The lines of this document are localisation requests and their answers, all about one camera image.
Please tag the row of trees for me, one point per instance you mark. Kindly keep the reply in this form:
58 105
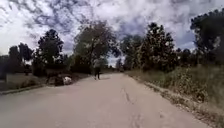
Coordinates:
53 53
156 50

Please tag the pale grey paved road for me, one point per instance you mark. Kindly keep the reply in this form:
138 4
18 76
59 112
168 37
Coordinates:
100 103

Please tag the person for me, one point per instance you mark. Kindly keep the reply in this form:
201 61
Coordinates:
97 68

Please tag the pile of dark and white objects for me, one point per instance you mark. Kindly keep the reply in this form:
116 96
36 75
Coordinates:
61 80

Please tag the overgrown grass verge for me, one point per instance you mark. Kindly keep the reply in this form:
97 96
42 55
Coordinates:
186 83

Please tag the grass strip with kerb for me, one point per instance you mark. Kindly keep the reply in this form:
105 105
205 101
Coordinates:
20 83

